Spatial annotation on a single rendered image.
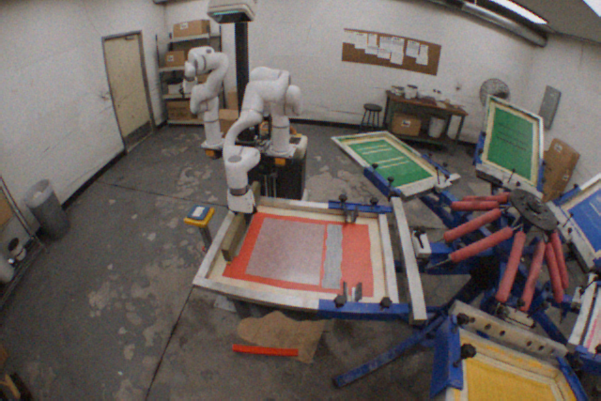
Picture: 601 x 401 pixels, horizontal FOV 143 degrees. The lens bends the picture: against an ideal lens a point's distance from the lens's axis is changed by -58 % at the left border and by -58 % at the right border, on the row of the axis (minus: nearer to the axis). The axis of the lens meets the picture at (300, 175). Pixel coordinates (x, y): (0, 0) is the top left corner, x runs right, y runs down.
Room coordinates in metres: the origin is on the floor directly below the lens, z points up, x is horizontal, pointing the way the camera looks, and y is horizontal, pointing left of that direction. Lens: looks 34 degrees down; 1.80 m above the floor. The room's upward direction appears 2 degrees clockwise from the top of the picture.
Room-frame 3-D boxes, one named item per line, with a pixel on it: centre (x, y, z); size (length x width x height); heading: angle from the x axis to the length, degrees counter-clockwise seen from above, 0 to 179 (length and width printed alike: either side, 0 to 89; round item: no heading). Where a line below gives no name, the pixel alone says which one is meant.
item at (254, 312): (0.47, 0.05, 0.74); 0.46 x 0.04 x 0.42; 83
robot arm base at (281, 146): (1.25, 0.12, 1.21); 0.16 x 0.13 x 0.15; 170
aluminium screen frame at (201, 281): (0.67, -0.02, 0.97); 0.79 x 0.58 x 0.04; 83
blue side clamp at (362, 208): (0.92, -0.30, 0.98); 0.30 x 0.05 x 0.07; 83
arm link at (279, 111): (1.23, 0.11, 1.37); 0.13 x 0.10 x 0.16; 78
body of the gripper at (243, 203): (0.70, 0.23, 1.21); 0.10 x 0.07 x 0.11; 83
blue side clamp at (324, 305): (0.36, -0.23, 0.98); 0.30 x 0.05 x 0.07; 83
